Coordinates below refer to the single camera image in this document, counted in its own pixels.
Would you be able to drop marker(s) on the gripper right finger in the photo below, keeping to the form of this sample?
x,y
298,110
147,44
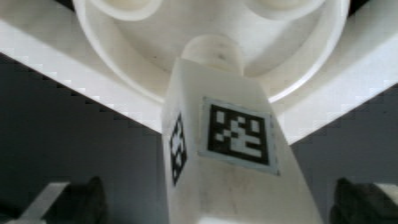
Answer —
x,y
364,203

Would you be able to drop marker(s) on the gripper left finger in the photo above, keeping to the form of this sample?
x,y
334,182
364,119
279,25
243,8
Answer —
x,y
67,204

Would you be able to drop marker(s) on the white stool leg with tag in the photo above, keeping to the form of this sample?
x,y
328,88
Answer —
x,y
232,178

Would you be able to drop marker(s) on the white round stool seat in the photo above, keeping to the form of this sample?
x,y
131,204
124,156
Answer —
x,y
286,45

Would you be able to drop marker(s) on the white L-shaped obstacle frame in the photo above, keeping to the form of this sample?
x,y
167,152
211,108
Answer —
x,y
42,42

